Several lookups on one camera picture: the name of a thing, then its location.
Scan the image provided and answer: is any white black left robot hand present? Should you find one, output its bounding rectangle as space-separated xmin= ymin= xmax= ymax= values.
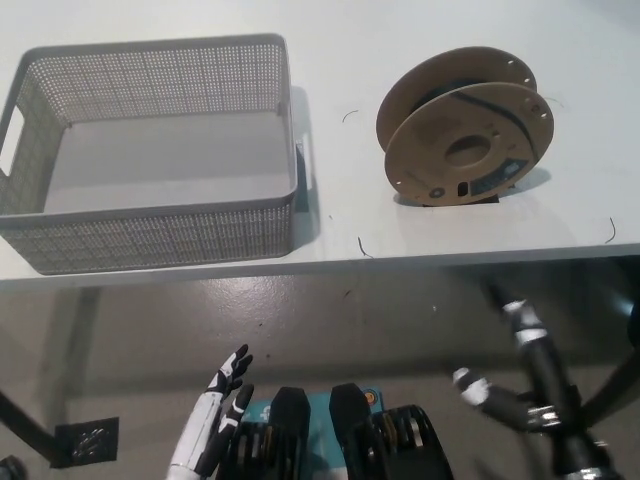
xmin=168 ymin=343 xmax=257 ymax=471

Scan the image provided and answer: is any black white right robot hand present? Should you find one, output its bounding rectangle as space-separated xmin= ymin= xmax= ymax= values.
xmin=451 ymin=283 xmax=617 ymax=474

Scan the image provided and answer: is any cardboard filament spool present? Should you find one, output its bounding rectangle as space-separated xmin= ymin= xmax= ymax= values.
xmin=375 ymin=46 xmax=557 ymax=206

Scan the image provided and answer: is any black floor foot plate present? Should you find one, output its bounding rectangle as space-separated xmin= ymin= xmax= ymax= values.
xmin=51 ymin=415 xmax=121 ymax=470

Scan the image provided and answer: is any grey table leg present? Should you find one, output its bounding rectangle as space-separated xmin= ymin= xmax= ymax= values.
xmin=59 ymin=287 xmax=102 ymax=401

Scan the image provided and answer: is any black teal robot body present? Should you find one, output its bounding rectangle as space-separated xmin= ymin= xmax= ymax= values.
xmin=218 ymin=382 xmax=457 ymax=480

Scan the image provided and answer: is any black spool stand plate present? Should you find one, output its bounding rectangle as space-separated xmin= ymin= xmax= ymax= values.
xmin=418 ymin=182 xmax=517 ymax=208

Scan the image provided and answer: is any black round floor object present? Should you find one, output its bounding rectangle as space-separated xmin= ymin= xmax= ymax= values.
xmin=0 ymin=453 xmax=27 ymax=480

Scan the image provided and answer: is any grey perforated plastic basket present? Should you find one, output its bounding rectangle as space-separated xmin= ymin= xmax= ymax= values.
xmin=0 ymin=32 xmax=314 ymax=277

